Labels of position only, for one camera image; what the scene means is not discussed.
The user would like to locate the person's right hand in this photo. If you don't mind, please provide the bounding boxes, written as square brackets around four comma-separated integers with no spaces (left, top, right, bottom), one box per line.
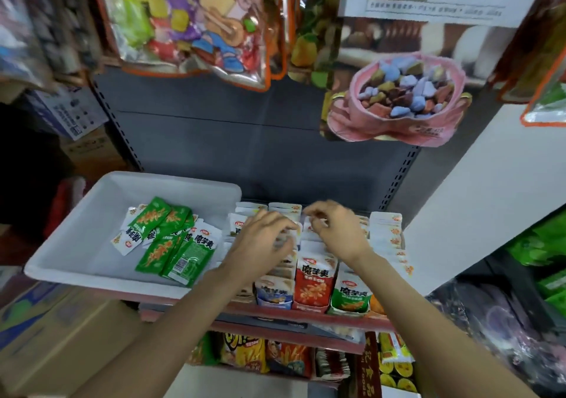
[303,200,377,271]

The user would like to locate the person's left hand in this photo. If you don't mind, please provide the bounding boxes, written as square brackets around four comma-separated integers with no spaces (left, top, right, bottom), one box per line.
[219,210,297,284]

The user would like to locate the gold display box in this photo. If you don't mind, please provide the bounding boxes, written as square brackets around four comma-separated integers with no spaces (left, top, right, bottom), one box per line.
[225,201,268,306]

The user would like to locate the blue konjac snack packet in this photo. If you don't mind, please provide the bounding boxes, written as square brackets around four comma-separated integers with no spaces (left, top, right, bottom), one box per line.
[256,277,297,308]

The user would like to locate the orange display box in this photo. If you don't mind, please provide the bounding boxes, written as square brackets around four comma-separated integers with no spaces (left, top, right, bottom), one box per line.
[367,211,415,317]

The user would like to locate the red konjac snack packet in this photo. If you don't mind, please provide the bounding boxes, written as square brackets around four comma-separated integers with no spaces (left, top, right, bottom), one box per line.
[294,252,338,311]

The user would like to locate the blue display box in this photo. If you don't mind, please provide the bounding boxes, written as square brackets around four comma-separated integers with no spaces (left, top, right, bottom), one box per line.
[255,202,304,311]

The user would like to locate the green konjac snack packet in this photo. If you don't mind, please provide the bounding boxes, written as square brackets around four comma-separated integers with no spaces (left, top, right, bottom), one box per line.
[331,265,373,315]

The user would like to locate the green display box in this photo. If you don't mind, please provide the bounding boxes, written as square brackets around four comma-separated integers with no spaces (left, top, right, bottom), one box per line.
[329,215,374,317]

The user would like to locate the red display box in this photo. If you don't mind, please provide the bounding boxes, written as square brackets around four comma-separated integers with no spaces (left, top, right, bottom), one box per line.
[292,206,340,314]

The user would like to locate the pile of snack packets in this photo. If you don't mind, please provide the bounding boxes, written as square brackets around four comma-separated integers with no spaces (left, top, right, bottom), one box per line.
[110,197,224,288]

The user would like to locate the white plastic bin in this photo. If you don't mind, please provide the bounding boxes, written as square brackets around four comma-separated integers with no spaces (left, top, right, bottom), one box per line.
[24,171,242,300]

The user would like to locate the person's right forearm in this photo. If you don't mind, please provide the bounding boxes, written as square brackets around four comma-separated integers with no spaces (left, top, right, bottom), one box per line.
[354,254,536,398]

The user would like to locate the person's left forearm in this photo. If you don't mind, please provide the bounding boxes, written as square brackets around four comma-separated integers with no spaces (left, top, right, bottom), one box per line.
[75,265,258,398]

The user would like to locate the yellow snack packets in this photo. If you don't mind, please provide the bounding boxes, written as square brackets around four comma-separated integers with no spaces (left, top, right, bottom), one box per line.
[379,331,419,393]

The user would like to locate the plain brown cardboard carton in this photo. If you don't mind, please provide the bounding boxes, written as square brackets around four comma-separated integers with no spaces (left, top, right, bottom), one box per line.
[60,128,129,186]

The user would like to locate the hanging yellow green snack bags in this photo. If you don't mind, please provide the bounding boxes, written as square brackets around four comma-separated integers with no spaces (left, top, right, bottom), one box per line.
[287,0,346,89]

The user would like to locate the blue print cardboard carton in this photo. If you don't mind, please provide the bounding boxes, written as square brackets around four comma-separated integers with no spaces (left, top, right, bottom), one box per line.
[0,280,147,396]

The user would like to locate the white blue carton box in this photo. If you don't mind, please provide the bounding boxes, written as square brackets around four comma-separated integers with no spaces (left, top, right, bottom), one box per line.
[27,88,109,140]

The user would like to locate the orange-edged clear candy bag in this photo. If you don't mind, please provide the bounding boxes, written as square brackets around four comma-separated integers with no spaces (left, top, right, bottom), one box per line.
[486,0,566,129]

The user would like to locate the row of orange chip bags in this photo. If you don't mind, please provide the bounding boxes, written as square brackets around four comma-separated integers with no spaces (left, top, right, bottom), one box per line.
[190,331,352,381]

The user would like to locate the hanging pink candy bag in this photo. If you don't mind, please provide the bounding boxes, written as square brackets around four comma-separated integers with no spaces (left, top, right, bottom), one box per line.
[325,52,472,149]

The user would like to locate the black plastic wrapped bundle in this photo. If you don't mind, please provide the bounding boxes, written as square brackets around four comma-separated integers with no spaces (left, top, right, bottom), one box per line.
[433,278,566,394]

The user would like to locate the red plastic bag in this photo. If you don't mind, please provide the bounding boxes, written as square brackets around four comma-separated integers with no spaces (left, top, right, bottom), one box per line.
[44,176,88,239]

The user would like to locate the stack of green packs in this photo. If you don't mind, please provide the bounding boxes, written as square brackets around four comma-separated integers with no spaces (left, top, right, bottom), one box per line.
[508,212,566,317]

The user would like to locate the orange trimmed colourful candy bag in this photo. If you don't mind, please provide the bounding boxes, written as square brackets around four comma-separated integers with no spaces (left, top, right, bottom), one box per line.
[88,0,293,92]

